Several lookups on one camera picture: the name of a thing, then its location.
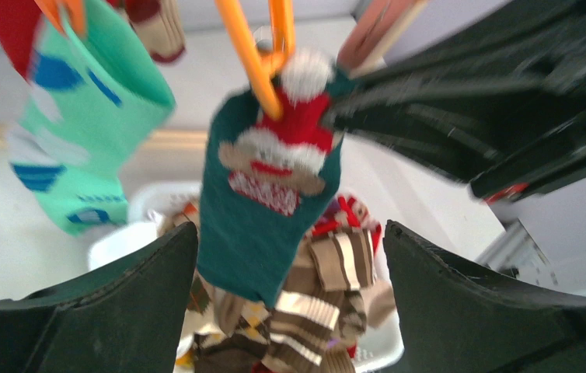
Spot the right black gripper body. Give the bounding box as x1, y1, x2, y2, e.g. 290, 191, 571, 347
470, 32, 586, 202

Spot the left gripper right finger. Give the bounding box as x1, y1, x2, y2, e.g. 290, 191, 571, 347
383, 221, 586, 372

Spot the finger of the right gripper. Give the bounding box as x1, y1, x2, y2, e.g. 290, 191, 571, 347
360, 1, 586, 88
323, 87, 586, 183

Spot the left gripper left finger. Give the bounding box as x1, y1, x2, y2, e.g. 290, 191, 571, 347
0, 223, 198, 372

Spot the dark teal patterned sock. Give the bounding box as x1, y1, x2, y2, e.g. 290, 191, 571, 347
197, 49, 349, 306

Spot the orange peg holding teal sock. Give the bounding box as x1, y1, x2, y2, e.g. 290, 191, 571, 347
214, 0, 297, 121

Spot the mint green sock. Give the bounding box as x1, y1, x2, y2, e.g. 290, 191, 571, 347
10, 1, 176, 235

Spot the orange clothes peg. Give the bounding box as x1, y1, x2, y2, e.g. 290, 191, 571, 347
34, 0, 87, 37

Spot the brown striped socks pile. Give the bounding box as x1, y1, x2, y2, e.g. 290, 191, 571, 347
175, 226, 396, 372

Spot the translucent white laundry basket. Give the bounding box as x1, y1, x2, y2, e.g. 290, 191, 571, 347
86, 181, 405, 373

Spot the red garment in basket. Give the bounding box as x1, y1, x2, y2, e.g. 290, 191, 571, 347
307, 194, 382, 255

